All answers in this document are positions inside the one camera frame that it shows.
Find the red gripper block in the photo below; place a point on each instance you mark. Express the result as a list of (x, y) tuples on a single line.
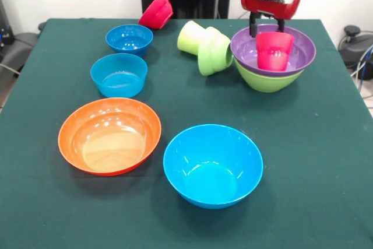
[(271, 7)]

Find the red plastic cup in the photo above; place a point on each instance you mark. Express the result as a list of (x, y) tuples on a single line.
[(275, 53)]

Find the purple plastic bowl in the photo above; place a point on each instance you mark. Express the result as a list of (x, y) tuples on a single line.
[(243, 50)]

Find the small ribbed green bowl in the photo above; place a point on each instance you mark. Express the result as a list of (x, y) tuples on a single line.
[(214, 55)]

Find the green plastic cup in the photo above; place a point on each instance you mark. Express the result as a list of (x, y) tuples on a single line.
[(189, 39)]

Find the pink plastic bowl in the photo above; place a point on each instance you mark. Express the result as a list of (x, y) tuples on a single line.
[(156, 13)]

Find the large green bowl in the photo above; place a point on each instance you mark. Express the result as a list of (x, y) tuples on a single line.
[(268, 82)]

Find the dark blue bowl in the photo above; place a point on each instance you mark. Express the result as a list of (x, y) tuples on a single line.
[(129, 40)]

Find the ribbed light blue bowl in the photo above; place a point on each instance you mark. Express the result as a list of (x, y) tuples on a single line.
[(116, 82)]

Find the large light blue bowl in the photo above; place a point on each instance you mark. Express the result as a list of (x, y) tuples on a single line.
[(212, 179)]

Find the dark green table cloth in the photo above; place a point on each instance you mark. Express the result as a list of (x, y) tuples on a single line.
[(291, 217)]

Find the orange plastic bowl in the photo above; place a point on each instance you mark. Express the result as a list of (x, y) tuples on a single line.
[(110, 147)]

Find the black box device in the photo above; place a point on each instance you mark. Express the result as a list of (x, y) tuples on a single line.
[(6, 27)]

